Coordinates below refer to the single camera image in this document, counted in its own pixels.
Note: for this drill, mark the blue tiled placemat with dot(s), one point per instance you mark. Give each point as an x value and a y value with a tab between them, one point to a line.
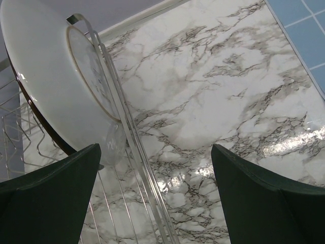
303	24

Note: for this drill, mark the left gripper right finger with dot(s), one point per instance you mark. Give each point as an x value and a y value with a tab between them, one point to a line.
261	206

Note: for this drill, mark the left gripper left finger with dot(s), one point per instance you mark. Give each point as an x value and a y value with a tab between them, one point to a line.
49	205

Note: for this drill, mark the wire dish rack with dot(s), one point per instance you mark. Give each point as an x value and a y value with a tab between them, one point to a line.
126	205

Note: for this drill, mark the grey white plate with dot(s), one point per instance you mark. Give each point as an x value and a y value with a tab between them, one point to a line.
60	74

